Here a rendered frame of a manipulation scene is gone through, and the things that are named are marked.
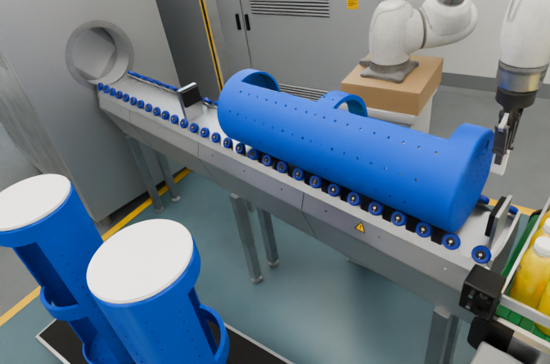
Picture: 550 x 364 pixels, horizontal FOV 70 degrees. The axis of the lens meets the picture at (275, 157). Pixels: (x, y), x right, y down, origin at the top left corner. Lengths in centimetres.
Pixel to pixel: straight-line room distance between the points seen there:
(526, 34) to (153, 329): 105
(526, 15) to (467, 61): 309
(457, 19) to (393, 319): 137
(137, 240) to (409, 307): 144
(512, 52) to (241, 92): 84
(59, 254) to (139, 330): 51
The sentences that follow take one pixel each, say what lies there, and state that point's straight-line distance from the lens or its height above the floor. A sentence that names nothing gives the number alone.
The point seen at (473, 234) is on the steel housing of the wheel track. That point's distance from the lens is 124.
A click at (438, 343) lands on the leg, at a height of 47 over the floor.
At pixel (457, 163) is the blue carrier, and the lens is 101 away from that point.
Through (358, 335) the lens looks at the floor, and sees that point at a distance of 208.
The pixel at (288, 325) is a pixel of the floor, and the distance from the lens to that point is 212.
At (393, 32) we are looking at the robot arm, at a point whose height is 129.
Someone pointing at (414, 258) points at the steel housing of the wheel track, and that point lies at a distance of 123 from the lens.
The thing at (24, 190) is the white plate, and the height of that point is 104.
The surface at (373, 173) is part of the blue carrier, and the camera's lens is 109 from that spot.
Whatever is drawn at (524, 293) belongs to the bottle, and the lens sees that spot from 110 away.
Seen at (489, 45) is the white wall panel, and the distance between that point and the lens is 391.
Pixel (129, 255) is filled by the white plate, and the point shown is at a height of 104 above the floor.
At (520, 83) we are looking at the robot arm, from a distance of 96.
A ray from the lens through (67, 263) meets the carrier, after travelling 157.
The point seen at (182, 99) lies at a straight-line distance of 185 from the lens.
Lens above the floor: 179
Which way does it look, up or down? 35 degrees down
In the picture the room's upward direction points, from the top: 9 degrees counter-clockwise
